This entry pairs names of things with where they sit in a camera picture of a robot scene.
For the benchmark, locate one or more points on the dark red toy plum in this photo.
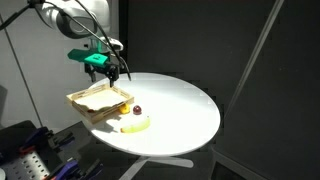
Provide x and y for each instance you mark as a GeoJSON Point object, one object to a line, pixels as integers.
{"type": "Point", "coordinates": [137, 109]}

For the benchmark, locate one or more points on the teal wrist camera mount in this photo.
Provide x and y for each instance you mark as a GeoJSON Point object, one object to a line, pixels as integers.
{"type": "Point", "coordinates": [91, 57]}

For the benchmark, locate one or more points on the perforated metal plate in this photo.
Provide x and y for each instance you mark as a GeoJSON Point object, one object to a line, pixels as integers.
{"type": "Point", "coordinates": [28, 166]}

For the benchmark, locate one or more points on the wooden slatted tray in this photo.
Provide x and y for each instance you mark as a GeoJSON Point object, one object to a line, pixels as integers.
{"type": "Point", "coordinates": [100, 117]}

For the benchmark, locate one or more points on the purple clamp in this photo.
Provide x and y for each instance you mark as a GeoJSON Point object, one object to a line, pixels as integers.
{"type": "Point", "coordinates": [65, 168]}

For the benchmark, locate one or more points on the grey diagonal metal bar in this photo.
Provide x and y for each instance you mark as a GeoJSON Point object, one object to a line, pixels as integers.
{"type": "Point", "coordinates": [256, 50]}

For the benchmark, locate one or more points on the small yellow toy fruit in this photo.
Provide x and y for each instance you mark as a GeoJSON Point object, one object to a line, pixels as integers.
{"type": "Point", "coordinates": [124, 109]}

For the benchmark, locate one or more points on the orange tomato toy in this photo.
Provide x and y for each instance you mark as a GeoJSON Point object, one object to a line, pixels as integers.
{"type": "Point", "coordinates": [91, 110]}

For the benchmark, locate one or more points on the round white table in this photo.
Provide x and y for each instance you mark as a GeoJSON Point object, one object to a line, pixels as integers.
{"type": "Point", "coordinates": [173, 113]}

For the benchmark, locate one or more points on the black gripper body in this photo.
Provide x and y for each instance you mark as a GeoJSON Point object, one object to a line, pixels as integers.
{"type": "Point", "coordinates": [111, 68]}

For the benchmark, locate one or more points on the white table base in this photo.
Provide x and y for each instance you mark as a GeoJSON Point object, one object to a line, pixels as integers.
{"type": "Point", "coordinates": [173, 162]}

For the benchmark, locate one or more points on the yellow toy banana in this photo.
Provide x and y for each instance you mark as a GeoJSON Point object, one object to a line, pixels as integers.
{"type": "Point", "coordinates": [138, 126]}

